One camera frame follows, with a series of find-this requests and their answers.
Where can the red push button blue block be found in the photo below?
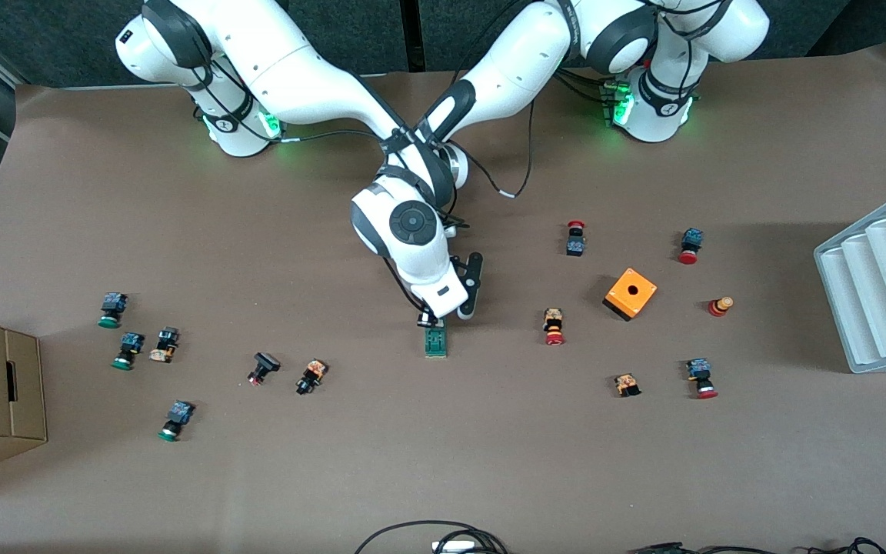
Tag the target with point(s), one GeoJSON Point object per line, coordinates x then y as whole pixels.
{"type": "Point", "coordinates": [701, 378]}
{"type": "Point", "coordinates": [690, 245]}

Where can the orange button enclosure box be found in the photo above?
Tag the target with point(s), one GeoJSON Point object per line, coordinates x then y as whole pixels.
{"type": "Point", "coordinates": [631, 294]}

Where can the green load switch white lever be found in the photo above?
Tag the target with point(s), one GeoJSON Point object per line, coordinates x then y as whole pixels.
{"type": "Point", "coordinates": [435, 342]}

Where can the red yellow indicator lamp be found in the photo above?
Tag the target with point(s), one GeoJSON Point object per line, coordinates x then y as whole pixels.
{"type": "Point", "coordinates": [720, 305]}

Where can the green push button blue block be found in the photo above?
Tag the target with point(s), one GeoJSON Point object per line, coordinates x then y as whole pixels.
{"type": "Point", "coordinates": [112, 309]}
{"type": "Point", "coordinates": [128, 350]}
{"type": "Point", "coordinates": [175, 420]}

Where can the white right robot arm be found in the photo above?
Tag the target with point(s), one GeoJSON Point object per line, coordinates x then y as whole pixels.
{"type": "Point", "coordinates": [297, 85]}

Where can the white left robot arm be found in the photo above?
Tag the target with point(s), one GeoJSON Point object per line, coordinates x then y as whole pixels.
{"type": "Point", "coordinates": [520, 61]}

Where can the red mushroom button orange block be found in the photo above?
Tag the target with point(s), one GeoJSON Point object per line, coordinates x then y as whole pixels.
{"type": "Point", "coordinates": [554, 326]}

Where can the black push button orange block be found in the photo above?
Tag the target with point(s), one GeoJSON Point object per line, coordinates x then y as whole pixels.
{"type": "Point", "coordinates": [311, 376]}

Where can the white ridged plastic tray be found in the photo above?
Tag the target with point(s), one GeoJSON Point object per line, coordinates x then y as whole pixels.
{"type": "Point", "coordinates": [881, 292]}

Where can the black square button red base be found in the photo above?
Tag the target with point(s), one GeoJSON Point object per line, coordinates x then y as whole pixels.
{"type": "Point", "coordinates": [262, 368]}

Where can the red push button black block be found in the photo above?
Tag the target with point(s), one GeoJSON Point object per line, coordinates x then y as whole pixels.
{"type": "Point", "coordinates": [575, 238]}

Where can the small orange contact block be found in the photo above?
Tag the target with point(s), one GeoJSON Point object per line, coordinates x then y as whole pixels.
{"type": "Point", "coordinates": [627, 384]}

